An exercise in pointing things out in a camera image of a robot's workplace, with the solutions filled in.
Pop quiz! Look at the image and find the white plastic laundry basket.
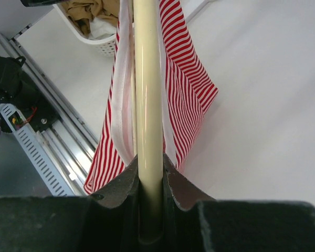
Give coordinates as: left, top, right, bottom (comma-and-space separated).
53, 0, 120, 57

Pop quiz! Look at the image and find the red white striped tank top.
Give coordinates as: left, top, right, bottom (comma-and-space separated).
84, 1, 218, 194

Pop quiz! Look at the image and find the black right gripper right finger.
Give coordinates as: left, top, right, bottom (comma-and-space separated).
163, 155, 315, 251

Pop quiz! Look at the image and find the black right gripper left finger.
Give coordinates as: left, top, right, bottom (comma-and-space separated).
0, 160, 139, 251

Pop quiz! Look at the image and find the white slotted cable duct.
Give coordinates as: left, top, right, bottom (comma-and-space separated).
0, 104, 74, 197

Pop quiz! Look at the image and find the white garment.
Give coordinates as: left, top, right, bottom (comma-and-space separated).
88, 17, 117, 40

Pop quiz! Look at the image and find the aluminium mounting rail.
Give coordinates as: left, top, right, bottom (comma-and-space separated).
0, 33, 97, 196

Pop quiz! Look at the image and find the tan brown garment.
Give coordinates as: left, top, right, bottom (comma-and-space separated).
60, 0, 120, 36

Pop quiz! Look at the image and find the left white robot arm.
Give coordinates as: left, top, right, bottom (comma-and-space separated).
21, 0, 67, 7

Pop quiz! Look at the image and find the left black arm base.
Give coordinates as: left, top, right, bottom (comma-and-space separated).
0, 56, 59, 132

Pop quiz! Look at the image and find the cream hanger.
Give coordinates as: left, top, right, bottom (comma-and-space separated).
133, 0, 163, 244

